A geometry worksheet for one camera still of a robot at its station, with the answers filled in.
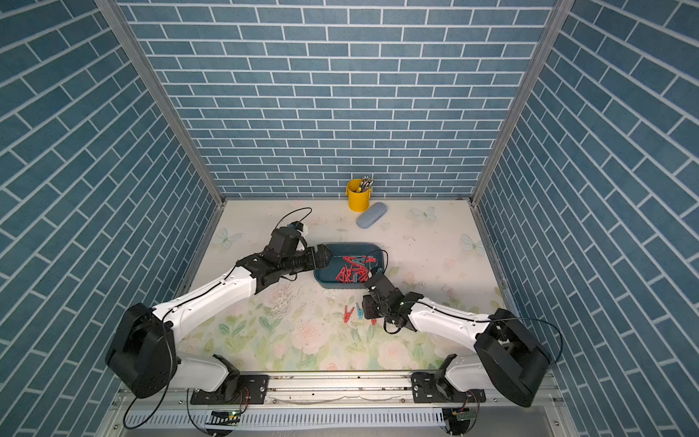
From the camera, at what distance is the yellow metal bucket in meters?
1.13

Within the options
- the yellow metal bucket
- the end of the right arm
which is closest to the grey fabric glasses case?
the yellow metal bucket

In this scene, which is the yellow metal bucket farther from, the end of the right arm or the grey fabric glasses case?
the end of the right arm

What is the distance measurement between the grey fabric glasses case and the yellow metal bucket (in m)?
0.03

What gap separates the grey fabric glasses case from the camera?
1138 mm
